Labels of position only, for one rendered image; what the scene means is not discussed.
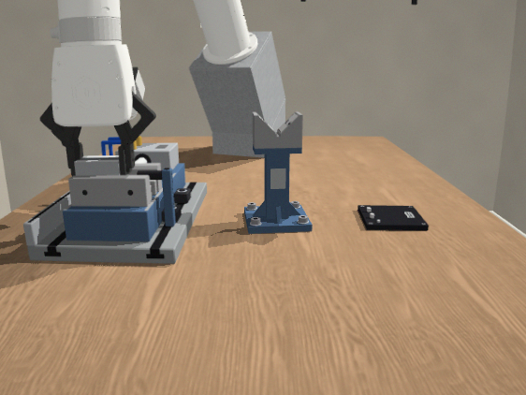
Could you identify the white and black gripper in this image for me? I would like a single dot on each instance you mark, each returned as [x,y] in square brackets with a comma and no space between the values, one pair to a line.
[88,92]

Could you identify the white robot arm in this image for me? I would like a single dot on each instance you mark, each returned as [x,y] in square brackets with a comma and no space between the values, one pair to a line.
[222,22]

